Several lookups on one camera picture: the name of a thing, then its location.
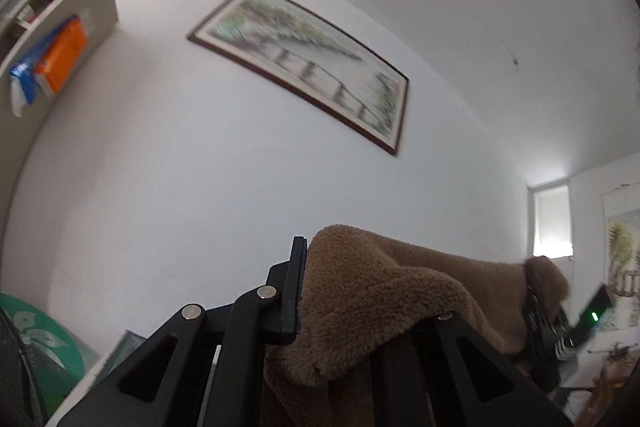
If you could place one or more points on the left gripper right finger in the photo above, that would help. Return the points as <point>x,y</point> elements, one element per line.
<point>442,372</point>

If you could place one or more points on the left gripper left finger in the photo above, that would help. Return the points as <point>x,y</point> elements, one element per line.
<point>202,366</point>

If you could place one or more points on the brown fleece sweater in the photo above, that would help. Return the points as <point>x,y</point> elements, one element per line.
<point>361,290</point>

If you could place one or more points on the teal table mat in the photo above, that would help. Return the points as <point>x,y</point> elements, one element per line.
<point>125,346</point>

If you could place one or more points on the hanging scroll painting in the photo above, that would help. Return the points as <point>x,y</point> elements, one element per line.
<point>622,225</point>

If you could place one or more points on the framed landscape painting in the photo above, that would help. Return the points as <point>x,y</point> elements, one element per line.
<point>313,58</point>

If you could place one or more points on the blue white box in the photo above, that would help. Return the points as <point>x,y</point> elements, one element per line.
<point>22,76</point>

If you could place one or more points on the orange box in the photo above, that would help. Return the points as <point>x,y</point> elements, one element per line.
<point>56,64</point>

